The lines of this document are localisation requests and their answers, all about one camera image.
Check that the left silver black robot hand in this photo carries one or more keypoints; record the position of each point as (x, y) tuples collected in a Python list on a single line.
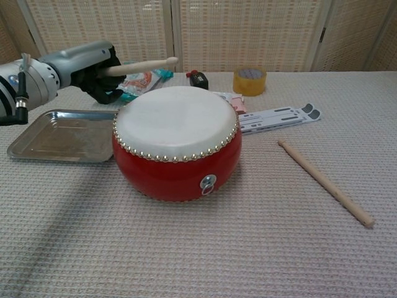
[(80, 62)]

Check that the wooden drumstick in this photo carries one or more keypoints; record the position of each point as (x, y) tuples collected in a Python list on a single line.
[(142, 65), (325, 183)]

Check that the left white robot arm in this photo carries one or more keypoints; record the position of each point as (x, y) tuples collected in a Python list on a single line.
[(38, 83)]

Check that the rectangular metal tray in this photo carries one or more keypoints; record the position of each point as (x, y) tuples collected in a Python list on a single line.
[(56, 139)]

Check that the red drum with white skin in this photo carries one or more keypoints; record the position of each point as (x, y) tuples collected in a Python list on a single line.
[(173, 124)]

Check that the teal clear snack bag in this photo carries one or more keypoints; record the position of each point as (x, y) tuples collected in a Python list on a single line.
[(145, 81)]

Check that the black ink bottle red cap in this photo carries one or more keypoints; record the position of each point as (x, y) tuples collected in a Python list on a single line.
[(198, 80)]

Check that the pink wet wipes pack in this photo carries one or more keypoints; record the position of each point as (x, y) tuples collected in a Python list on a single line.
[(238, 104)]

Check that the clear yellowish tape roll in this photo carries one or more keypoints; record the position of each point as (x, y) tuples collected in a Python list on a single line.
[(248, 86)]

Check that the woven bamboo folding screen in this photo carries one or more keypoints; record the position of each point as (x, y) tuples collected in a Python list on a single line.
[(248, 31)]

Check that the white folding laptop stand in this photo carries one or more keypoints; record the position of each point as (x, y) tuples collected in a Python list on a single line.
[(279, 119)]

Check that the white woven tablecloth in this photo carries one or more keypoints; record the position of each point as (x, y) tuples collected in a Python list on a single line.
[(217, 254)]

